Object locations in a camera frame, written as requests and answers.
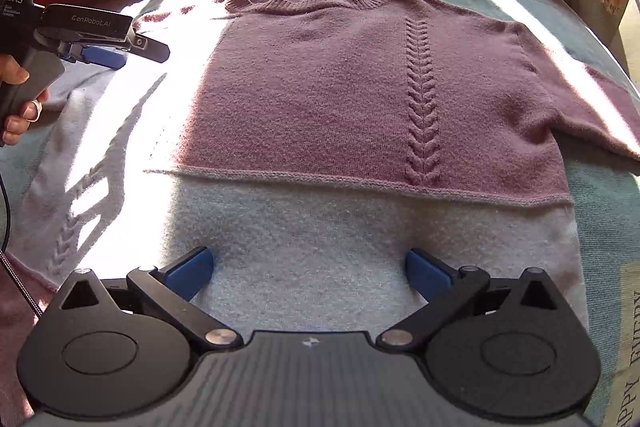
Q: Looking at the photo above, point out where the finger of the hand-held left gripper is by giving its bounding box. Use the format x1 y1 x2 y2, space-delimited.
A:
60 44 128 70
125 32 171 64

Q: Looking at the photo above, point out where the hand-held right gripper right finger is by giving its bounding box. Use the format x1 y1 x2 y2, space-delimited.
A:
376 248 558 351

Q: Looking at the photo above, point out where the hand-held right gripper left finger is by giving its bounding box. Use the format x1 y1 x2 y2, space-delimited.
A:
59 246 244 350

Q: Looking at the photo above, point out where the pink and white sweater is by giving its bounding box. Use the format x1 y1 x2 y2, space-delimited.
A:
0 0 640 408

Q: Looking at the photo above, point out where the person's left hand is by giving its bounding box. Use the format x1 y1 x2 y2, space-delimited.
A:
0 56 51 146

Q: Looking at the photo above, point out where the green plaid bed sheet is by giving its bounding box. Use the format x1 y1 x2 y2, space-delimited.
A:
0 0 640 427

